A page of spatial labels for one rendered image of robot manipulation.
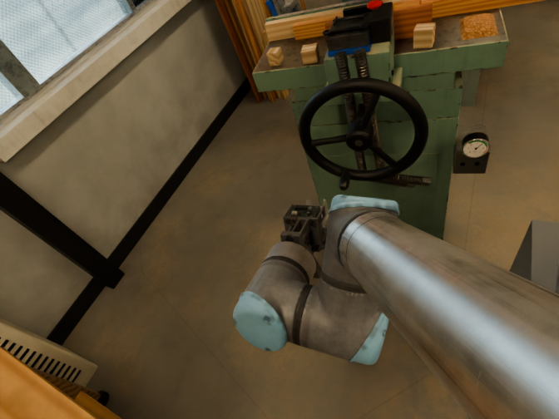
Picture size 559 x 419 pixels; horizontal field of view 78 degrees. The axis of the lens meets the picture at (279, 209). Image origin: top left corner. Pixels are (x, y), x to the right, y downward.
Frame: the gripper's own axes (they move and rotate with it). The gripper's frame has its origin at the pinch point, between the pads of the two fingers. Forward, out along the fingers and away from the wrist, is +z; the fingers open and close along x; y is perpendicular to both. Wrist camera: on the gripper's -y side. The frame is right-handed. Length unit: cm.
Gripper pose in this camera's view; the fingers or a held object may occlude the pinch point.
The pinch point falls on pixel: (322, 212)
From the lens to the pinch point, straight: 80.1
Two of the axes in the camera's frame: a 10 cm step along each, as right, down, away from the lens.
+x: -9.2, -0.4, 3.9
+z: 3.6, -5.1, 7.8
